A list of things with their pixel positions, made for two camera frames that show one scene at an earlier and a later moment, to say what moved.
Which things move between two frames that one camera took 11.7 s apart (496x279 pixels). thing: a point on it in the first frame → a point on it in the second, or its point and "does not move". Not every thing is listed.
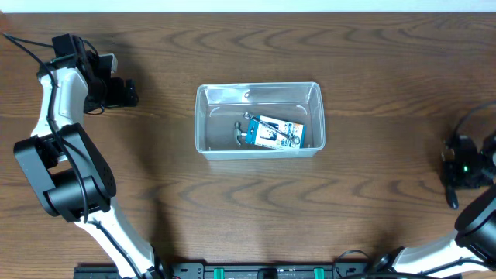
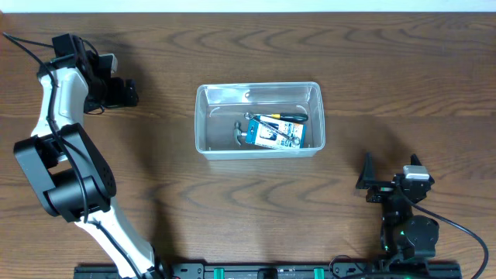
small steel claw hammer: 238,132 does not move
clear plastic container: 260,120 does not move
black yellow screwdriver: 452,198 → 286,116
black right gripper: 452,180 → 384,186
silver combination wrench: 294,139 does not move
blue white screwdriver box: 260,135 does not move
